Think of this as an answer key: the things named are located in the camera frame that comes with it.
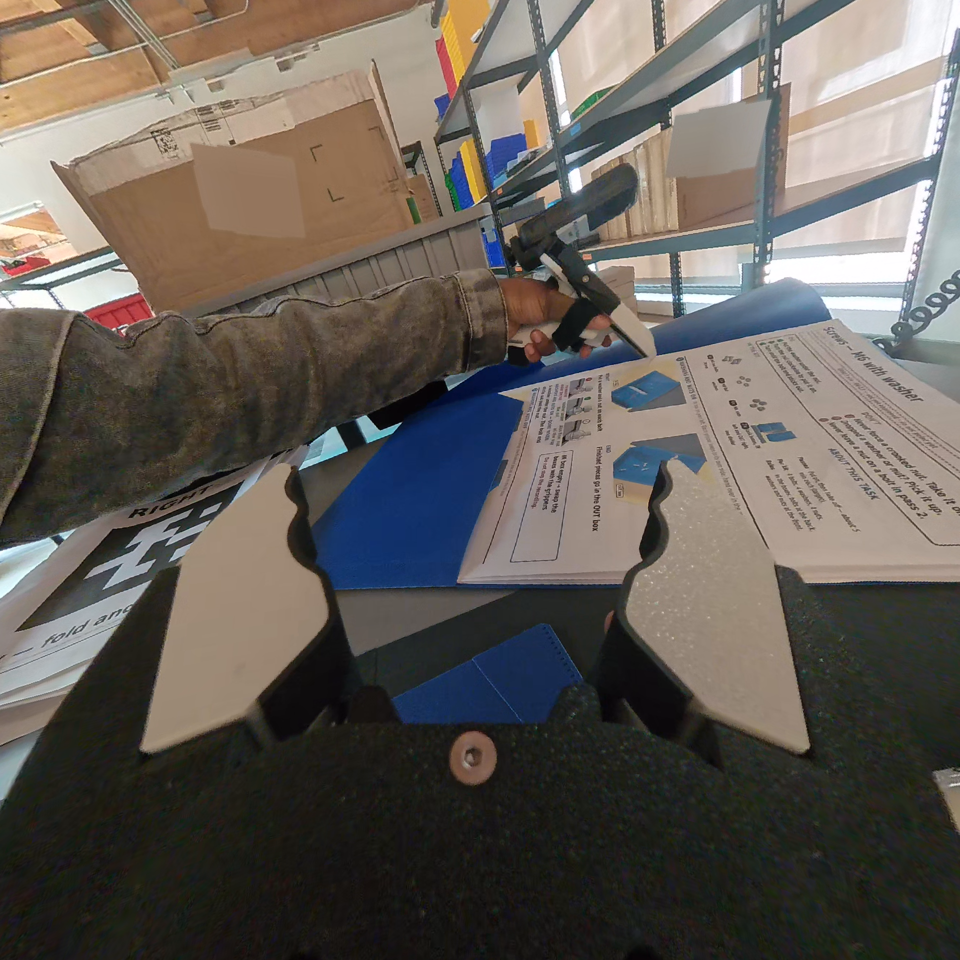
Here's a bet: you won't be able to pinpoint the grey metal shelf rack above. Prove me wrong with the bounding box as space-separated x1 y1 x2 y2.
431 0 960 318

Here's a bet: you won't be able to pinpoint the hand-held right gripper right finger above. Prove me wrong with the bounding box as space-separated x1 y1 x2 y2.
598 458 813 756

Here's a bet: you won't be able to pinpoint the cardboard boxes on shelf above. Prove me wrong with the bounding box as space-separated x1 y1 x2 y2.
598 82 793 243

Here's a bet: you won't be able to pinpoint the grey plastic crate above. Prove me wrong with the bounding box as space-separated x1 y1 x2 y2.
187 201 501 321

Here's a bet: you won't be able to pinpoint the person's left forearm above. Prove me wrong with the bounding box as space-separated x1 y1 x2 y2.
0 268 512 548

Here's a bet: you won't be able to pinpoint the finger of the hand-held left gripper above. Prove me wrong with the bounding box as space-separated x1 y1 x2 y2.
610 303 659 359

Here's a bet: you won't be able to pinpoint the small blue sheet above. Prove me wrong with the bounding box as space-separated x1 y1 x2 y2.
391 621 584 726

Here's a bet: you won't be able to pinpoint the large cardboard box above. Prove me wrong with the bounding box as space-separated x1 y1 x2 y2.
50 61 418 313

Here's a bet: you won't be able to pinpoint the large blue plastic sheet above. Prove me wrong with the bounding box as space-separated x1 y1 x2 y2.
310 276 831 592

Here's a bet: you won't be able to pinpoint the person's left hand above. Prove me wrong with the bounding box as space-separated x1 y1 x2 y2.
497 277 577 369

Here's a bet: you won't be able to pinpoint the stack of coloured storage bins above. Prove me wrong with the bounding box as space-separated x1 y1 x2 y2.
434 0 550 220

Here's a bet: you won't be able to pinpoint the paper sheets with black tag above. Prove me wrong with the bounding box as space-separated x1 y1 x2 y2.
0 445 311 711

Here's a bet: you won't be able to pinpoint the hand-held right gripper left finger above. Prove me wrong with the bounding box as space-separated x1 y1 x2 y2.
139 462 354 756

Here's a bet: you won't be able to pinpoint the large white instruction sheet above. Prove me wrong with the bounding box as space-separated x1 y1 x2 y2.
673 318 960 585

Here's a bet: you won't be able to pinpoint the red plastic bin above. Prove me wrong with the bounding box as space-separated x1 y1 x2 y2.
81 291 156 332

